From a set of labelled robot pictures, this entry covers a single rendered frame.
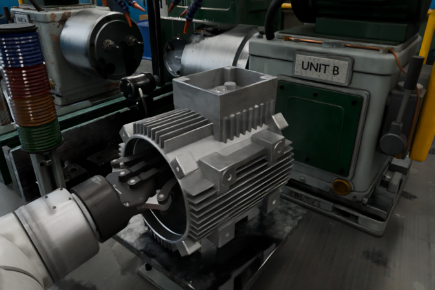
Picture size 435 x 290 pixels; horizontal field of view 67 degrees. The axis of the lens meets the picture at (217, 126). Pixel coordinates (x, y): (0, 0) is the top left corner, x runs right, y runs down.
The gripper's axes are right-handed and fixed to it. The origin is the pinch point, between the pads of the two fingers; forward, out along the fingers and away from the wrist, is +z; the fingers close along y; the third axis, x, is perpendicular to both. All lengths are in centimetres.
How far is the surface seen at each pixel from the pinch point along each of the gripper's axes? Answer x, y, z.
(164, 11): 28, 230, 152
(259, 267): 12.7, -13.3, -4.9
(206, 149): -3.3, -5.1, -4.7
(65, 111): 12, 61, -3
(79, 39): -1, 83, 16
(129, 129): -5.0, 5.4, -9.6
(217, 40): -4.5, 27.5, 28.6
